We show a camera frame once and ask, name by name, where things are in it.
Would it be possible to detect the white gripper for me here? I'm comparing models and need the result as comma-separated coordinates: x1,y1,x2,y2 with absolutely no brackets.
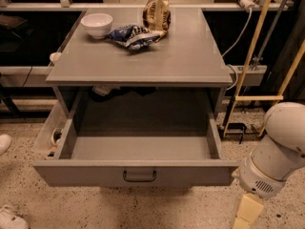
232,156,286,229

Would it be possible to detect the grey top drawer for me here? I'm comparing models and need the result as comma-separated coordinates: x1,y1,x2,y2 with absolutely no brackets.
32,87,240,188

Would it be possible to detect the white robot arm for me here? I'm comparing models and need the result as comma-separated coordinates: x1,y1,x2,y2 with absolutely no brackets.
233,102,305,229

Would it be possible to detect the grey drawer cabinet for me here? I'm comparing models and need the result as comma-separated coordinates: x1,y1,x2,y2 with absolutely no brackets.
46,8,232,114

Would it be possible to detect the blue chip bag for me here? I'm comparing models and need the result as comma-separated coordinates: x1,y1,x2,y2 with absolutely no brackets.
106,25,161,51

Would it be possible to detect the brown snack bag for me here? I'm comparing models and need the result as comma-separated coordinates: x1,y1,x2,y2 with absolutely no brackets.
142,0,171,37

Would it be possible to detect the white ceramic bowl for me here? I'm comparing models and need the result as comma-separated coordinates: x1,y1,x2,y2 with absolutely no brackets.
81,13,113,39

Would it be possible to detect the white shoe lower left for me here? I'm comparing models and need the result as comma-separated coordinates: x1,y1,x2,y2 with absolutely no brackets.
0,206,30,229

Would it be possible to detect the white shoe left edge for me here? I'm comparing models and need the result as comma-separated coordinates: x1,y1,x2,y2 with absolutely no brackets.
0,134,11,156

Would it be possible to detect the black drawer handle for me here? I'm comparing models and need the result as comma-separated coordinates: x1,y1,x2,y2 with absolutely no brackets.
123,171,156,183

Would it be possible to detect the wooden ladder frame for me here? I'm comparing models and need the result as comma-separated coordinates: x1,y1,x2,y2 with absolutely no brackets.
221,0,305,139

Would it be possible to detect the white cable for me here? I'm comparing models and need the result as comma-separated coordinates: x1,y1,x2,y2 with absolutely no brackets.
221,7,253,92

